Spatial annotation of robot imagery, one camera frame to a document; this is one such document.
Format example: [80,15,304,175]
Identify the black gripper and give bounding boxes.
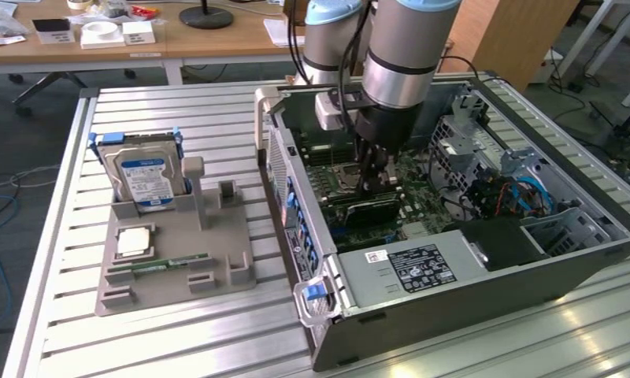
[352,102,420,157]

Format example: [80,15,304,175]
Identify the graphics card with black cooler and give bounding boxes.
[325,192,404,231]

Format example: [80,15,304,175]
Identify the CPU socket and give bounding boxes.
[335,161,360,192]

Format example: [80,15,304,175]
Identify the silver drive cage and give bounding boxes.
[428,113,511,206]

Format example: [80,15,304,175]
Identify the green motherboard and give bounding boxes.
[293,132,477,253]

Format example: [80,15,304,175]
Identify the silver heatsink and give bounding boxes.
[399,222,432,239]

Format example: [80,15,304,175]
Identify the stack of white papers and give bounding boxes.
[261,17,307,48]

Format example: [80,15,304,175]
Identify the blue card retainer clips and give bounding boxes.
[284,176,320,276]

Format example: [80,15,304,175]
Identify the brown cardboard box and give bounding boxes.
[283,0,309,27]

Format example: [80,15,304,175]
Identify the black plastic air shroud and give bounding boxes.
[455,218,552,273]

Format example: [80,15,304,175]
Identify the grey power supply unit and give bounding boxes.
[339,230,489,308]

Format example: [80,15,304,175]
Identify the wooden desk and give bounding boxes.
[0,0,456,86]

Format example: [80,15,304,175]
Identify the black lamp base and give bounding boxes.
[177,0,236,30]

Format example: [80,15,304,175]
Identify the silver disk bay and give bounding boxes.
[519,204,613,257]

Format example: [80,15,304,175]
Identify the black floor stand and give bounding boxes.
[591,66,630,174]

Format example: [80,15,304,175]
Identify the hard disk in blue caddy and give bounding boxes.
[87,126,187,216]

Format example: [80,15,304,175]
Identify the grey parts rack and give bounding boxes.
[92,155,256,318]

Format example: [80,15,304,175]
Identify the open dark grey PC case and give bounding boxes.
[255,74,630,373]

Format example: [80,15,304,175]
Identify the white labelled box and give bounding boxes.
[121,20,156,46]

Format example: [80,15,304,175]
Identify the red package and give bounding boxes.
[128,4,161,20]

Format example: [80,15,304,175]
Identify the green RAM stick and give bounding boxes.
[128,255,211,275]

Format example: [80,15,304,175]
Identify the silver CPU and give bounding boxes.
[113,228,152,259]

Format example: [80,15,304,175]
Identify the flat white box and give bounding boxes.
[79,23,127,50]

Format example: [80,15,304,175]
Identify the white tape roll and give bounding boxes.
[81,21,117,40]

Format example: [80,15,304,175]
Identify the dark plastic bag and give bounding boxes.
[97,0,131,19]

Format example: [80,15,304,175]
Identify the black chair base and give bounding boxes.
[8,70,137,117]

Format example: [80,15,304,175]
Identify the white box with black lid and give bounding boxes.
[31,18,77,45]

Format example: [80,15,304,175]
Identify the clear plastic bag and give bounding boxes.
[0,0,31,36]

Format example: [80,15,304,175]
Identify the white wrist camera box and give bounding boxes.
[315,89,360,131]

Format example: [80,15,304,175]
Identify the black case cable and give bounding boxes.
[440,56,505,82]

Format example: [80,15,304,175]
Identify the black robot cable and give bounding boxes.
[287,0,372,131]

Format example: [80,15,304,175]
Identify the blue wire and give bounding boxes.
[504,176,553,217]

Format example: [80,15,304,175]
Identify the white desk frame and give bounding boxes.
[553,0,630,107]

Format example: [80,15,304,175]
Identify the white floor cable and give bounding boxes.
[0,165,63,190]

